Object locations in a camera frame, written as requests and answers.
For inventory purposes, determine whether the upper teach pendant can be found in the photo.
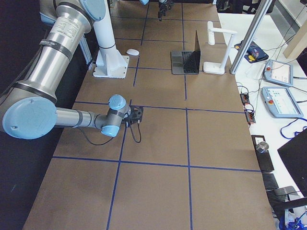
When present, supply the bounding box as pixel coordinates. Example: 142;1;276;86
263;59;293;87

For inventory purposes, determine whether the blue lanyard cord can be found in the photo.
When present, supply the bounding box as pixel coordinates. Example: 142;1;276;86
280;117;307;139

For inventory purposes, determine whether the white computer mouse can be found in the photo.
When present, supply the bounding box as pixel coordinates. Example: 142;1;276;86
126;48;139;56

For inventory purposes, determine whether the lower teach pendant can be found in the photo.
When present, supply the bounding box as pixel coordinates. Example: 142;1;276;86
261;87;304;118

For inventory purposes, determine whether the teach pendant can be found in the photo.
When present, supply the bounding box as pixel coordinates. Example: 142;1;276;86
261;87;304;118
263;59;293;87

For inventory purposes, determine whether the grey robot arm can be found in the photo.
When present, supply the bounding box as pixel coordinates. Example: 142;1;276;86
0;0;142;139

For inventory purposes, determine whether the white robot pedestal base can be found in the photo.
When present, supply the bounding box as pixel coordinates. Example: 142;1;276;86
93;0;129;79

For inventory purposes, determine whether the black monitor corner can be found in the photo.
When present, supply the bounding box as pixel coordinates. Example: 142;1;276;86
278;130;307;196

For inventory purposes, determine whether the black power strip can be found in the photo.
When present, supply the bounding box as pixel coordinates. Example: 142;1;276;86
240;92;250;105
244;109;256;125

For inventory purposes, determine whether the lower black power strip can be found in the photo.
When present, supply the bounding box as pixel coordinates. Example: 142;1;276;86
244;109;256;125

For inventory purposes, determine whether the upper black power strip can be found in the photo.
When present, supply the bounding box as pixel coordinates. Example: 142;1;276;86
240;92;250;105

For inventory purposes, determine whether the metal cup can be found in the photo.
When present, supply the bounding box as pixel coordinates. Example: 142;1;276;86
255;141;269;153

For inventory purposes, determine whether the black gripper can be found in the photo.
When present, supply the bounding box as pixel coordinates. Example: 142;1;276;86
158;1;173;21
125;105;143;125

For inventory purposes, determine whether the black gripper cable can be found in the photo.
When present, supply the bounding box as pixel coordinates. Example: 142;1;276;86
78;118;142;146

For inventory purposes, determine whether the aluminium frame post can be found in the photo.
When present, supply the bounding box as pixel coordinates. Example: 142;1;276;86
230;0;272;75

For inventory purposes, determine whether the black box under cup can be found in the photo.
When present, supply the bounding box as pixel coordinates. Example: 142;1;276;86
251;135;274;173

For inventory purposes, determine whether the white desk lamp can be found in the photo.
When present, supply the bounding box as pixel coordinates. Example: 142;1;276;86
203;21;237;75

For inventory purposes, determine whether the grey laptop computer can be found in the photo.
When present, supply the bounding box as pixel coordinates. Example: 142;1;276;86
170;31;201;75

